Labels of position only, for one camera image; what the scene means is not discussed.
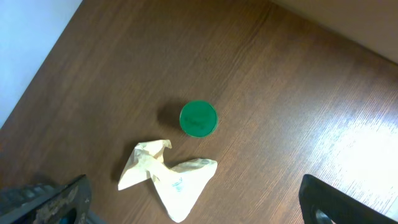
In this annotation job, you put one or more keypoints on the grey plastic basket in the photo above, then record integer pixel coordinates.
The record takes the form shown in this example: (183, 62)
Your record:
(14, 198)

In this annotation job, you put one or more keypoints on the green-lidded jar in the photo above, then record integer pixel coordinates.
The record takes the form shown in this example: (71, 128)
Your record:
(198, 119)

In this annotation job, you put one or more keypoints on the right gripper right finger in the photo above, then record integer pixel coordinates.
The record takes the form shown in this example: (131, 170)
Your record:
(322, 203)

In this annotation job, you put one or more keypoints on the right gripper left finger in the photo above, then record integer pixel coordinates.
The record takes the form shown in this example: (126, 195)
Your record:
(68, 203)

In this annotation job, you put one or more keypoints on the crumpled beige paper bag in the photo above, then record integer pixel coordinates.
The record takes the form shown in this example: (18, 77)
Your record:
(178, 187)

